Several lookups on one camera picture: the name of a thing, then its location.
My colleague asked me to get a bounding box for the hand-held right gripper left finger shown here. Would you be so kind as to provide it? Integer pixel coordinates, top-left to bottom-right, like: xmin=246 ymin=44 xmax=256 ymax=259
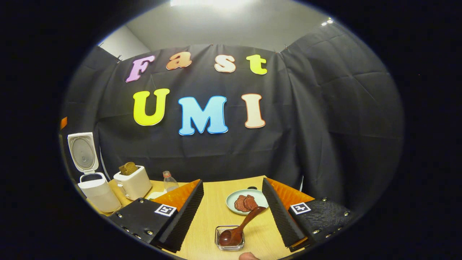
xmin=108 ymin=179 xmax=205 ymax=253

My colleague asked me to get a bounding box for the red meat slice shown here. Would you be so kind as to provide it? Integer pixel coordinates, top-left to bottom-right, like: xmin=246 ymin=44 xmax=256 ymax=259
xmin=234 ymin=195 xmax=250 ymax=213
xmin=243 ymin=195 xmax=259 ymax=211

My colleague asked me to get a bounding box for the light green plate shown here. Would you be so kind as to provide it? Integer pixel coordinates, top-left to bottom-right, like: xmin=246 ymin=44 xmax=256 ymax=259
xmin=226 ymin=189 xmax=269 ymax=216

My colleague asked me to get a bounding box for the white toaster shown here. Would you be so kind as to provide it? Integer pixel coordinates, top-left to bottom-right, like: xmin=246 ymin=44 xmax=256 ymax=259
xmin=113 ymin=165 xmax=153 ymax=201

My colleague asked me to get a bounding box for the white rice cooker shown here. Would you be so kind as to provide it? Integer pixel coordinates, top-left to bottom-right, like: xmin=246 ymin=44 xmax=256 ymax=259
xmin=67 ymin=132 xmax=122 ymax=213

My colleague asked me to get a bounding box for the brown wooden spoon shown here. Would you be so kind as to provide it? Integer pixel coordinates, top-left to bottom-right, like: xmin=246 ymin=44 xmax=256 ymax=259
xmin=219 ymin=206 xmax=267 ymax=247

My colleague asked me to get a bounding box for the clear plastic bottle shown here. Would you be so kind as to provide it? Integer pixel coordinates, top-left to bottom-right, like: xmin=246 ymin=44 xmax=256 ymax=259
xmin=162 ymin=171 xmax=179 ymax=192

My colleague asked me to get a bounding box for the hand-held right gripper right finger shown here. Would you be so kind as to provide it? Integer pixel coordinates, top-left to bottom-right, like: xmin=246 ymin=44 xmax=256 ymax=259
xmin=262 ymin=178 xmax=352 ymax=252

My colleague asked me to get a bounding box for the clear chopstick holder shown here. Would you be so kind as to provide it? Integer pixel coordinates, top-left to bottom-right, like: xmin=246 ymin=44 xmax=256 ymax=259
xmin=215 ymin=225 xmax=245 ymax=251

